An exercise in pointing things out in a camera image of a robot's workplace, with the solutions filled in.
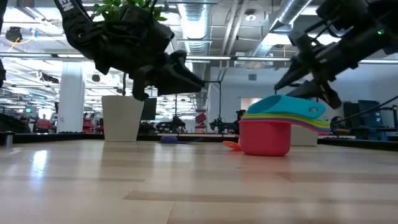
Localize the white pillar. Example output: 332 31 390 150
57 60 86 133

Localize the black aluminium table frame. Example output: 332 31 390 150
0 132 398 152

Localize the small indigo measuring cup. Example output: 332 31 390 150
160 135 203 145

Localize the orange measuring cup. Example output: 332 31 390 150
223 141 243 152

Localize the black ceiling-mounted device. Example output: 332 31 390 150
4 26 23 44

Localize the blue measuring cup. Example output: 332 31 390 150
241 118 331 135

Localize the black metal stand frame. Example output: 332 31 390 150
174 81 222 134

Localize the teal measuring cup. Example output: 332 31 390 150
246 94 326 119

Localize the yellow measuring cup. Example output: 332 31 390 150
242 115 331 131

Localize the dark computer monitor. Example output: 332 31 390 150
357 100 384 127

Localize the seated person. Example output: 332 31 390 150
330 115 346 136

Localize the green leafy plant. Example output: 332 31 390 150
90 0 168 96

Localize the green measuring cup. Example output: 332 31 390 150
243 113 330 128

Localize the red storage rack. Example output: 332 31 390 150
82 111 105 134

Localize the long thin black cable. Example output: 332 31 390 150
340 95 398 124

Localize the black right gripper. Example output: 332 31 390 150
274 30 358 110

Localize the corrugated silver ventilation duct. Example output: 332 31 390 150
177 0 215 57

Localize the white plant pot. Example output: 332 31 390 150
101 95 145 142

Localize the smooth silver ventilation duct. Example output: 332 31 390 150
248 0 313 60

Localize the grey plastic basket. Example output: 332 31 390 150
290 124 319 147

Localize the large red measuring cup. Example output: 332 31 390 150
238 119 331 157

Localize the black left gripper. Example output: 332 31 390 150
93 6 206 101

